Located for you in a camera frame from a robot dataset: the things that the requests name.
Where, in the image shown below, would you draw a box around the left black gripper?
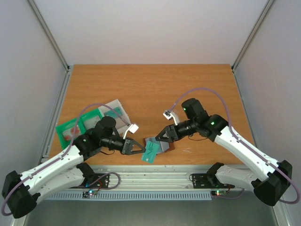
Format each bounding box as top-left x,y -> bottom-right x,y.
102,135 -> 146,155

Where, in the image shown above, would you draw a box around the teal VIP credit card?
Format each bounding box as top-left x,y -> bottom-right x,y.
141,141 -> 160,164

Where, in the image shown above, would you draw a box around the brown leather card holder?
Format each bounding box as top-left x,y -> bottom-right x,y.
143,138 -> 175,152

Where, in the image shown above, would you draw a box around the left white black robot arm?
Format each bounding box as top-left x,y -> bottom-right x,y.
1,116 -> 145,218

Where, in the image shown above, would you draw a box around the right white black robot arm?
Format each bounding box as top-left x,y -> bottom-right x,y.
155,98 -> 293,206

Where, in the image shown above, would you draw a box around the teal card in white tray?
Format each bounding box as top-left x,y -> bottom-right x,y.
105,107 -> 123,118

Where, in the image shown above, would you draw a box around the grey card in green tray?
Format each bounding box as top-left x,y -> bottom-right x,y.
83,115 -> 100,130

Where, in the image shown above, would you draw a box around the red patterned card in tray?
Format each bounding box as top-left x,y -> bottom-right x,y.
62,125 -> 81,141

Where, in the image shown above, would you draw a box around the white translucent tray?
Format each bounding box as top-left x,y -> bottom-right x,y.
98,99 -> 131,135

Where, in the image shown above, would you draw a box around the left small circuit board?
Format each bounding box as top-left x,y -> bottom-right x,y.
82,190 -> 98,198

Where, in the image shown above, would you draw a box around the small circuit board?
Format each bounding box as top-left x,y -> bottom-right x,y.
211,190 -> 230,196
82,190 -> 98,198

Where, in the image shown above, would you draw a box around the right small circuit board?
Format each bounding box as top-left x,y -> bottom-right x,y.
211,190 -> 230,196

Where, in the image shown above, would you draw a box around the green plastic organizer tray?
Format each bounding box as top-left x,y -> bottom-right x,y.
56,108 -> 103,149

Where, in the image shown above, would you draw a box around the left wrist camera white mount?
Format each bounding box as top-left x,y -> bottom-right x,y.
123,123 -> 139,139

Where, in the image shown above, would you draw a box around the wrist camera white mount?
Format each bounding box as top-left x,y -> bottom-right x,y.
123,123 -> 139,139
163,110 -> 180,125

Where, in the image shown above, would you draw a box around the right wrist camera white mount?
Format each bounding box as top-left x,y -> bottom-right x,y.
163,110 -> 180,125

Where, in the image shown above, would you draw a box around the aluminium front rail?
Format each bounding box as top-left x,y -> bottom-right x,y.
41,164 -> 261,192

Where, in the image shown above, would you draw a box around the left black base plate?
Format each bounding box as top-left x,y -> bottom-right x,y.
79,173 -> 110,189

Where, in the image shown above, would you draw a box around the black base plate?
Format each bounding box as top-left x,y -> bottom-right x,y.
189,173 -> 218,189
79,173 -> 110,189

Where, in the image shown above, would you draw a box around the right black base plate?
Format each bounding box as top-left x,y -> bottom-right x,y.
189,173 -> 218,189

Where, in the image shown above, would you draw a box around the slotted grey cable duct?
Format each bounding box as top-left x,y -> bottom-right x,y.
47,191 -> 212,202

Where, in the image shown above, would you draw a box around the left aluminium frame post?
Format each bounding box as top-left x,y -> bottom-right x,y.
27,0 -> 70,72

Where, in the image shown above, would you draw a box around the aluminium frame post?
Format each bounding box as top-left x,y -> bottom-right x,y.
231,0 -> 276,73
27,0 -> 70,72

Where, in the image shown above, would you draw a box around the right aluminium frame post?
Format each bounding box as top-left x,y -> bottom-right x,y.
231,0 -> 276,73

